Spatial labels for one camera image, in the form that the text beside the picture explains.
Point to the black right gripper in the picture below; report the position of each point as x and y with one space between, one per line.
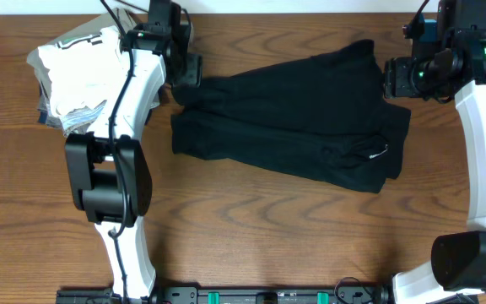
395 84

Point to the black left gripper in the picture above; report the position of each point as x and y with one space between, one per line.
194 70

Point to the black t-shirt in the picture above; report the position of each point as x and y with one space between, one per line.
323 118

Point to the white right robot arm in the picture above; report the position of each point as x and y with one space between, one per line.
448 64

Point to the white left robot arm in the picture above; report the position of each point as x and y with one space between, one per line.
109 176

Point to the white folded shirt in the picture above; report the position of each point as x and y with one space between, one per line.
85 71

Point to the olive grey folded garment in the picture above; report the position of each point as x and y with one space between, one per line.
77 121

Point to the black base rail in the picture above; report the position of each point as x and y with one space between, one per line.
347 291

